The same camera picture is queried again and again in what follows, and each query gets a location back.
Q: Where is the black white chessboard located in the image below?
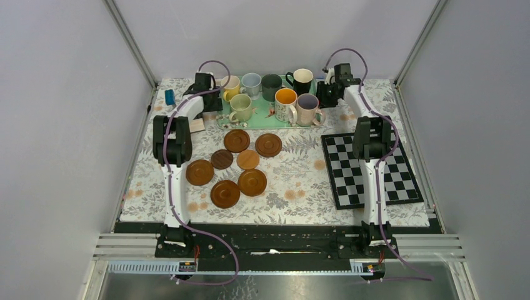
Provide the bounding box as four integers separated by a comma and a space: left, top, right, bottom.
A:
321, 133, 424, 210

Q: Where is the purple cable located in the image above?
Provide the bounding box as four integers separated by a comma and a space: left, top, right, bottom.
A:
162, 60, 241, 288
322, 48, 434, 284

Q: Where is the small light wooden coaster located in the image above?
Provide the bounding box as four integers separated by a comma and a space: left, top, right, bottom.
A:
236, 149, 260, 170

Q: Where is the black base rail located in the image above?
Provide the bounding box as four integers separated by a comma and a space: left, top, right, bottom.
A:
113, 221, 443, 274

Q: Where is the green serving tray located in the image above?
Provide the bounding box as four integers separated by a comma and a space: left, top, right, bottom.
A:
216, 94, 298, 130

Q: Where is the floral tablecloth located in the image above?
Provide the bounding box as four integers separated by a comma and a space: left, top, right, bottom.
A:
119, 79, 429, 227

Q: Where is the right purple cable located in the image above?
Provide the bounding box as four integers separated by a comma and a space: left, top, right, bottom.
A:
322, 48, 434, 284

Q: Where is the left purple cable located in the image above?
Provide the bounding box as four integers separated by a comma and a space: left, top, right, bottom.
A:
162, 60, 241, 288

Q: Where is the dark green mug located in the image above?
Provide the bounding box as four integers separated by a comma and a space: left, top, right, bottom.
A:
261, 74, 284, 102

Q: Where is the small dark wooden coaster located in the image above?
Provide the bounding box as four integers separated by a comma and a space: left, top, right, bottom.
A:
210, 149, 234, 170

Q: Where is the light wooden block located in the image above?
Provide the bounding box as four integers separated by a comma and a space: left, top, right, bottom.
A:
189, 118, 206, 133

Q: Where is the light blue mug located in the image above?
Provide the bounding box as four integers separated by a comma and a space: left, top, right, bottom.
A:
240, 72, 261, 100

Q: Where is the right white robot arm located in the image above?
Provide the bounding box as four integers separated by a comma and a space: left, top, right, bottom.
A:
316, 63, 395, 258

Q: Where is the black mug white inside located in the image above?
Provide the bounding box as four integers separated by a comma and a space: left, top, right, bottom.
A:
285, 68, 314, 96

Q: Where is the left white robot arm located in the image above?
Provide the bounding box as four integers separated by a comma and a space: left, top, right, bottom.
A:
152, 71, 224, 257

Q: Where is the pink mug purple inside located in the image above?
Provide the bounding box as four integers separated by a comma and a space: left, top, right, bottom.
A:
296, 93, 326, 127

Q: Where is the yellow mug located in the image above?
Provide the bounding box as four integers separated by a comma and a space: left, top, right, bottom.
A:
220, 75, 241, 102

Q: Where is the brown wooden coaster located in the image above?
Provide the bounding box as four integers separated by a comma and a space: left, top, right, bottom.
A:
223, 129, 250, 153
211, 180, 241, 209
255, 133, 283, 158
237, 169, 267, 197
186, 159, 214, 186

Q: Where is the pale green mug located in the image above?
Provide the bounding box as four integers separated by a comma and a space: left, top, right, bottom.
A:
229, 94, 253, 123

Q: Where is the patterned mug orange inside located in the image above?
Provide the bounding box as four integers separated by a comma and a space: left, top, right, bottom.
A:
274, 88, 298, 126

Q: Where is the blue block on stand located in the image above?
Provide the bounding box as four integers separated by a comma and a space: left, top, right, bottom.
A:
164, 89, 176, 107

